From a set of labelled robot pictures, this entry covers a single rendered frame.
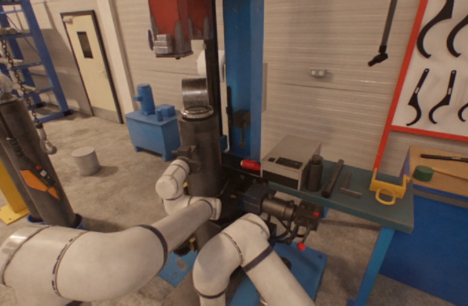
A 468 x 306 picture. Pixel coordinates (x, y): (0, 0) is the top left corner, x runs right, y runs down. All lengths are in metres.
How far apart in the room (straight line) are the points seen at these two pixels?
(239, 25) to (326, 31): 1.60
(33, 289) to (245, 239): 0.52
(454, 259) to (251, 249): 1.76
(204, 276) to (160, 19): 0.86
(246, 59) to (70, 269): 1.29
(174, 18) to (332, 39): 2.20
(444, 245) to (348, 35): 1.99
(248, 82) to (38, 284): 1.30
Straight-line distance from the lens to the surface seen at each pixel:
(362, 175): 1.64
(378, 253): 1.78
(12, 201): 3.76
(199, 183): 1.37
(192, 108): 1.24
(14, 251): 0.61
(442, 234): 2.22
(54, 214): 2.48
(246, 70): 1.51
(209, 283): 0.81
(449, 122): 3.06
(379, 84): 2.96
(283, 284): 0.84
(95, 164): 4.03
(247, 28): 1.49
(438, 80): 2.94
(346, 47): 2.95
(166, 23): 0.99
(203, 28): 1.35
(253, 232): 0.84
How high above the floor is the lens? 1.90
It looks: 29 degrees down
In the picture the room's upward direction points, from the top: 2 degrees counter-clockwise
